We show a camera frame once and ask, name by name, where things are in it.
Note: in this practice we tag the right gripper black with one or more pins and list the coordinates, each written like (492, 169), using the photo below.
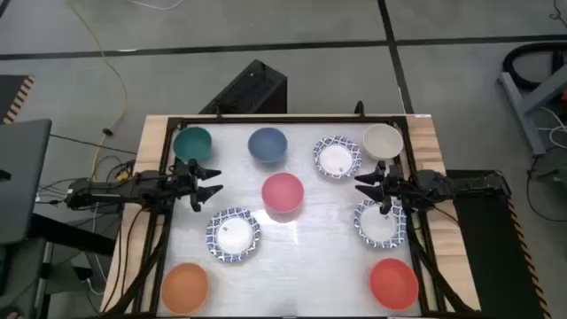
(398, 188)

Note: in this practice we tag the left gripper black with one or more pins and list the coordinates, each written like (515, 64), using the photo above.
(184, 188)

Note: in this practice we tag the teal bowl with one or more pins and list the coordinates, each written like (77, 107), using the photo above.
(191, 144)

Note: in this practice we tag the blue patterned paper plate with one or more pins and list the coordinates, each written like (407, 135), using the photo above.
(336, 158)
(234, 235)
(376, 228)

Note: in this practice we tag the white bowl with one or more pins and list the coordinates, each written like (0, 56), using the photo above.
(383, 141)

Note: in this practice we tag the blue bowl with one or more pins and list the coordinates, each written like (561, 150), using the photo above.
(267, 144)

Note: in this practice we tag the pink bowl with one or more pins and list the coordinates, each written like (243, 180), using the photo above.
(282, 192)

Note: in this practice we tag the red bowl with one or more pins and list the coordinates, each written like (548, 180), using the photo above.
(393, 283)

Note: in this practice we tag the orange bowl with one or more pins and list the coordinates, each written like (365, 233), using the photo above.
(184, 288)

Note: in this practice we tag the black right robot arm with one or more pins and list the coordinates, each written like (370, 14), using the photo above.
(465, 186)

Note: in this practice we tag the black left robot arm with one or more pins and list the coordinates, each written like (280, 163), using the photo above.
(111, 191)

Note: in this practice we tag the black table edge clamp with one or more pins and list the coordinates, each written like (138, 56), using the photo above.
(359, 108)

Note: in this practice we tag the black perforated box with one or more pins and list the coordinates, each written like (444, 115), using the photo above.
(248, 91)

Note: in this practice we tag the black mat with striped edge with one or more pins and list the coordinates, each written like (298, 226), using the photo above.
(11, 95)
(487, 248)

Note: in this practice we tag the grey metal desk leg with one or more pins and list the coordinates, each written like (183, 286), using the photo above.
(522, 111)

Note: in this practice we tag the grey equipment cart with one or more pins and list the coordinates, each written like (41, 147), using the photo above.
(22, 177)

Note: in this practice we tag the black metal table frame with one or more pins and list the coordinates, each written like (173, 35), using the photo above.
(288, 120)

